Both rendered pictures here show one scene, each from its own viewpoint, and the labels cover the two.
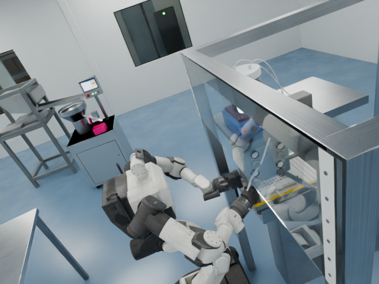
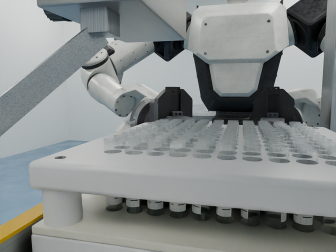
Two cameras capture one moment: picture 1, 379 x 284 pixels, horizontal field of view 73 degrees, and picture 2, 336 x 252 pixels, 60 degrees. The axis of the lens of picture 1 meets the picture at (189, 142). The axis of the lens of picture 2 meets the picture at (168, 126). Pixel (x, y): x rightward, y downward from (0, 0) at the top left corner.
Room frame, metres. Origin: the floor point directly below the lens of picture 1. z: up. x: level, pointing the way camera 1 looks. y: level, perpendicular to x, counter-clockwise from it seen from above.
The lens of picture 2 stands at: (1.13, -0.64, 1.04)
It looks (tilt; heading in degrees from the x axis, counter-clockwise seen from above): 7 degrees down; 109
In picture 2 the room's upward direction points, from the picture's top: straight up
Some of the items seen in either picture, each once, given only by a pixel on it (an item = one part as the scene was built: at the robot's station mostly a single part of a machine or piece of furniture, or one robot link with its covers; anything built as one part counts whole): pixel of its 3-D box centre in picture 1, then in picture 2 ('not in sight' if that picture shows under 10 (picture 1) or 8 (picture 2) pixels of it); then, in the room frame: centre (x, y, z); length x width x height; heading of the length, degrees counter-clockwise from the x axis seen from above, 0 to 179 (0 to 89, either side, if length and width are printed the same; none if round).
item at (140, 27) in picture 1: (155, 30); not in sight; (5.96, -0.10, 1.43); 1.38 x 0.01 x 1.16; 93
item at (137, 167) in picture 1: (138, 165); not in sight; (1.03, 0.26, 1.35); 0.10 x 0.07 x 0.09; 5
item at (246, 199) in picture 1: (246, 200); (162, 124); (0.96, -0.18, 0.98); 0.12 x 0.10 x 0.13; 127
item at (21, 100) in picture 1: (49, 133); not in sight; (3.83, 1.97, 0.75); 1.43 x 1.06 x 1.50; 93
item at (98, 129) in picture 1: (100, 128); not in sight; (3.14, 1.02, 0.80); 0.16 x 0.12 x 0.09; 93
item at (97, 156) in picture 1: (105, 152); not in sight; (3.33, 1.18, 0.38); 0.63 x 0.57 x 0.76; 93
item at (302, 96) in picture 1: (298, 101); not in sight; (1.05, -0.54, 1.38); 0.10 x 0.07 x 0.06; 95
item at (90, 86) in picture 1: (97, 100); not in sight; (3.49, 0.98, 1.07); 0.23 x 0.10 x 0.62; 93
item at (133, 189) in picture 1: (142, 200); (236, 56); (1.03, 0.32, 1.15); 0.34 x 0.30 x 0.36; 5
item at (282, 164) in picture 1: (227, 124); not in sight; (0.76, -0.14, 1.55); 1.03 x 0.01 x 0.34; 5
